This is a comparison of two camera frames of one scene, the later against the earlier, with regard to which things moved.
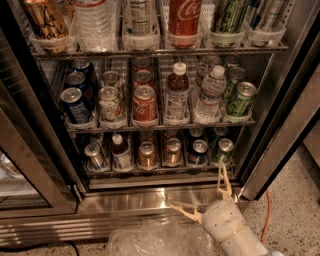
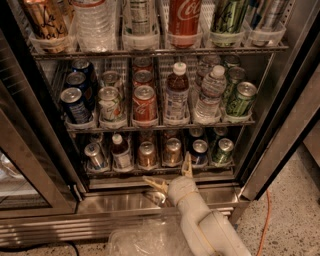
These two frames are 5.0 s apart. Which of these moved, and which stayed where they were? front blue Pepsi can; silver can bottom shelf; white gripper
Moved: white gripper
Stayed: silver can bottom shelf; front blue Pepsi can
